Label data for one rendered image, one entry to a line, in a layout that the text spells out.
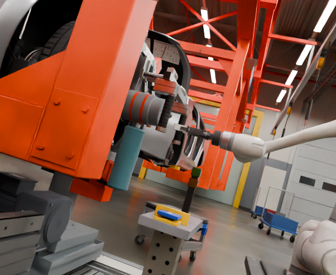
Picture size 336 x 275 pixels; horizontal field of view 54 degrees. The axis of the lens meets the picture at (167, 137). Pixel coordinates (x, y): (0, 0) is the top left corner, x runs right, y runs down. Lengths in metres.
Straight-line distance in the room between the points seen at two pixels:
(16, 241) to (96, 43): 0.56
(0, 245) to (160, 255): 0.55
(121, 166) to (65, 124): 0.45
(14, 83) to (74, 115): 0.24
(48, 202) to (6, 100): 0.36
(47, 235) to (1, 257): 0.32
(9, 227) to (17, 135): 0.27
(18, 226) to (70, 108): 0.33
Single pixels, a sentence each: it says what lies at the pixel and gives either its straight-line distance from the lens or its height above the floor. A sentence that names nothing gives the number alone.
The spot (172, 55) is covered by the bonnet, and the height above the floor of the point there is 2.24.
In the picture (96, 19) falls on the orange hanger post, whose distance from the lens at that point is 1.01.
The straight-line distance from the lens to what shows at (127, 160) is 1.32.
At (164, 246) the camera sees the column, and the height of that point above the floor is 0.35.
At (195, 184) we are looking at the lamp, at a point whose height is 0.59.
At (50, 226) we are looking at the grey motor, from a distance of 1.21.
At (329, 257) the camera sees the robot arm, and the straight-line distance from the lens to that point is 1.36.
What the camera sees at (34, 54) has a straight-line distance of 1.67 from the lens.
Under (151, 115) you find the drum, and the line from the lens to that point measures 1.43.
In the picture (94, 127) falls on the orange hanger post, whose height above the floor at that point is 0.66.
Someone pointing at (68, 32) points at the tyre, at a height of 1.03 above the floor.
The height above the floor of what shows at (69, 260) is 0.14.
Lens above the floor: 0.61
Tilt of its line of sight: 6 degrees up
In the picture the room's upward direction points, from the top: 17 degrees clockwise
